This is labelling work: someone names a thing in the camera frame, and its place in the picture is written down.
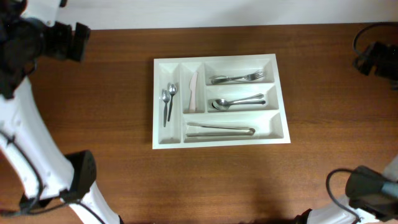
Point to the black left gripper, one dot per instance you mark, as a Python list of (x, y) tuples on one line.
[(68, 37)]

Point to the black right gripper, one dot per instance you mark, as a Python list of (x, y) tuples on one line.
[(386, 55)]

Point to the small steel teaspoon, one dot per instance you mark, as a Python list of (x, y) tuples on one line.
[(172, 93), (166, 99)]

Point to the steel fork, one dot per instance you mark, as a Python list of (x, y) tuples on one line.
[(252, 76), (223, 79)]

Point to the steel tablespoon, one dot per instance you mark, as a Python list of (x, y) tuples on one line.
[(259, 96), (223, 105)]

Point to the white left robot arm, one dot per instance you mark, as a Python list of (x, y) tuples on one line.
[(30, 30)]

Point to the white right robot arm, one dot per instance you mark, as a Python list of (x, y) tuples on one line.
[(370, 196)]

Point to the white cutlery tray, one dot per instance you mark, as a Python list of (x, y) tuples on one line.
[(269, 120)]

